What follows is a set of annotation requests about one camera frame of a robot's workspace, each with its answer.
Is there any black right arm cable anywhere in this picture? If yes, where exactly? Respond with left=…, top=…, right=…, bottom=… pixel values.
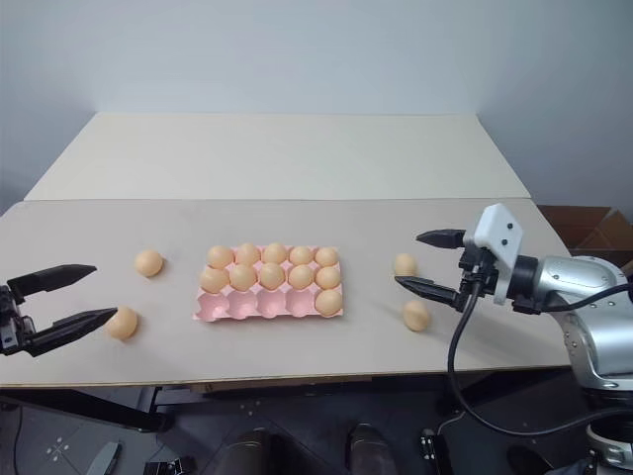
left=447, top=276, right=633, bottom=439

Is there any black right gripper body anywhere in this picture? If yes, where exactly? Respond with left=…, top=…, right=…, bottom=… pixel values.
left=457, top=243, right=498, bottom=300

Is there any black upright bracket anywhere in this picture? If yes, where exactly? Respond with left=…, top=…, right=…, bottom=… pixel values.
left=418, top=427, right=452, bottom=475

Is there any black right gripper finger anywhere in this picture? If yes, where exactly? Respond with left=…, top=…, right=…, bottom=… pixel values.
left=415, top=228, right=468, bottom=249
left=394, top=275, right=469, bottom=313

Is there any brown cardboard box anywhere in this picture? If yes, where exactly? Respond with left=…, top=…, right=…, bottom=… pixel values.
left=535, top=204, right=633, bottom=272

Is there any black table frame bar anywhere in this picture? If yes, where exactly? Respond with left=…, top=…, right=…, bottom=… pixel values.
left=0, top=388, right=170, bottom=433

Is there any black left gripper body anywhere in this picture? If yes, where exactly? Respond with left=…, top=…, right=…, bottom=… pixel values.
left=0, top=283, right=39, bottom=356

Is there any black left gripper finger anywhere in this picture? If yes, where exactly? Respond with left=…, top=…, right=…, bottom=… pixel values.
left=6, top=263, right=98, bottom=305
left=29, top=306, right=120, bottom=358

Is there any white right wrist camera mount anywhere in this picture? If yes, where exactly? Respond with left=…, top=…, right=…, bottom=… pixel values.
left=463, top=202, right=526, bottom=306

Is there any silver robot torso part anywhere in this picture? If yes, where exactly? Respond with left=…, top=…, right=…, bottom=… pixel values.
left=585, top=419, right=633, bottom=475

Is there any pink egg tray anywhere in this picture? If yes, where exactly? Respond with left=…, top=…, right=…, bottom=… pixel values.
left=191, top=242, right=345, bottom=325

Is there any grey lever-shaped part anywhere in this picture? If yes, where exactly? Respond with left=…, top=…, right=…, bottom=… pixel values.
left=87, top=440, right=124, bottom=475

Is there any dark rounded shape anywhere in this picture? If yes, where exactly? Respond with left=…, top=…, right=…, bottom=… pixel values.
left=347, top=422, right=393, bottom=475
left=230, top=427, right=279, bottom=475

